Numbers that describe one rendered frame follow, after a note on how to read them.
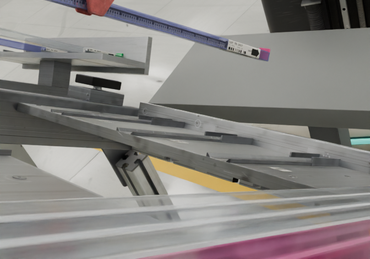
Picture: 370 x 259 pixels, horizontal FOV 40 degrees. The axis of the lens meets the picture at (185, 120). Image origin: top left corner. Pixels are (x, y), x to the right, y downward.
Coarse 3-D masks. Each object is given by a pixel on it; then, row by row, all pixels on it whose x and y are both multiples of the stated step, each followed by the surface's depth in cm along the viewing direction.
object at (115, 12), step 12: (48, 0) 38; (60, 0) 38; (72, 0) 39; (84, 0) 40; (108, 12) 42; (120, 12) 42; (132, 12) 43; (132, 24) 45; (144, 24) 45; (156, 24) 46; (168, 24) 47; (180, 24) 48; (180, 36) 48; (192, 36) 49; (204, 36) 51; (216, 36) 52; (264, 60) 59
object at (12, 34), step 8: (0, 32) 69; (8, 32) 70; (16, 32) 71; (24, 40) 72; (32, 40) 73; (40, 40) 74; (48, 40) 75; (56, 40) 77; (56, 48) 78; (64, 48) 78; (72, 48) 79; (80, 48) 80; (88, 48) 82; (120, 56) 88
